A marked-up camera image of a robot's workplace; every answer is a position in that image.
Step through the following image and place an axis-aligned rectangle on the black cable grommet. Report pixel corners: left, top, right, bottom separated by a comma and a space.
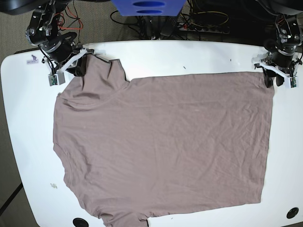
286, 207, 299, 219
72, 218, 89, 227

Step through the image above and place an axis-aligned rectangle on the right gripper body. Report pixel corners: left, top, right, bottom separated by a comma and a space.
41, 41, 85, 67

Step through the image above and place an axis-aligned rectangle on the small lint scrap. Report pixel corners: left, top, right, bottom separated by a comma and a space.
50, 183, 57, 189

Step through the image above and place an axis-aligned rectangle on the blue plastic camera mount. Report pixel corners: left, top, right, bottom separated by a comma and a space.
111, 0, 186, 16

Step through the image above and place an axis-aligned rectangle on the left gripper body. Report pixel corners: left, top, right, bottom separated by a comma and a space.
253, 51, 301, 68

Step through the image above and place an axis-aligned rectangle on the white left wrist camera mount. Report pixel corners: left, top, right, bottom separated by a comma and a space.
254, 60, 303, 88

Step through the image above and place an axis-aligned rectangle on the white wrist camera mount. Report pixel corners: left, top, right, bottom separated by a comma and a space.
48, 48, 112, 87
254, 60, 303, 88

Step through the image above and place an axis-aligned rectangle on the small white logo sticker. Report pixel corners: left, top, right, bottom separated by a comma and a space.
27, 55, 39, 64

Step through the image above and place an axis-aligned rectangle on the black power strip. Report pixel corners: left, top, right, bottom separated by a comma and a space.
177, 22, 231, 35

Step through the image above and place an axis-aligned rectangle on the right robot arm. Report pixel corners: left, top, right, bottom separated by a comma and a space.
0, 0, 93, 80

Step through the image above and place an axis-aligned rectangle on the black right cable grommet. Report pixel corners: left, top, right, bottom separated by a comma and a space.
286, 207, 299, 219

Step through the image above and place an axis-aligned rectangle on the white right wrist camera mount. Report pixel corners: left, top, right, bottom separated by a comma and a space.
48, 48, 112, 87

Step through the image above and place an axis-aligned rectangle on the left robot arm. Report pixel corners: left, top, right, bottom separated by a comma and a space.
254, 0, 303, 88

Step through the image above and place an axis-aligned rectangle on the mauve T-shirt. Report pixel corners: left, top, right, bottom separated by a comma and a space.
53, 56, 275, 227

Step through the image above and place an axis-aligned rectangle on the black left cable grommet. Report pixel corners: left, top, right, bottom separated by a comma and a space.
72, 218, 89, 227

